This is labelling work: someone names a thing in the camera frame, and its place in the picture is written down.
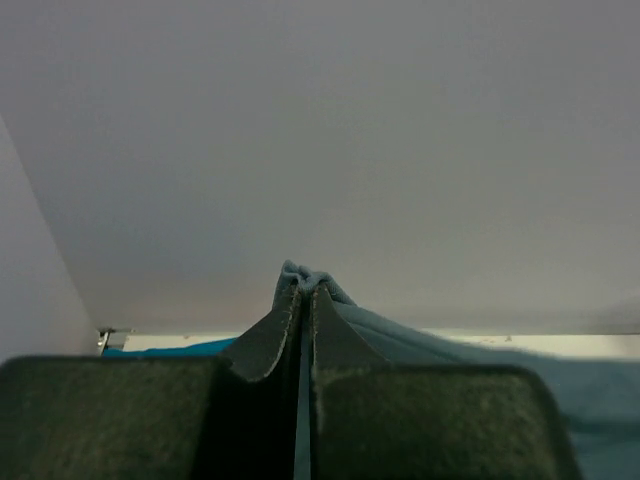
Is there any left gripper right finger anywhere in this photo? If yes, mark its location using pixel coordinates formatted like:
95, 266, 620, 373
310, 286, 581, 479

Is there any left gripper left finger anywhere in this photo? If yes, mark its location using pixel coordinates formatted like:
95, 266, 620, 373
1, 287, 302, 479

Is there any grey-blue t-shirt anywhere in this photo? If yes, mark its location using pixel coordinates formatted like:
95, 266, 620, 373
272, 258, 640, 480

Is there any folded blue t-shirt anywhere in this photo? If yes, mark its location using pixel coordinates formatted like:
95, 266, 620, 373
102, 338, 235, 358

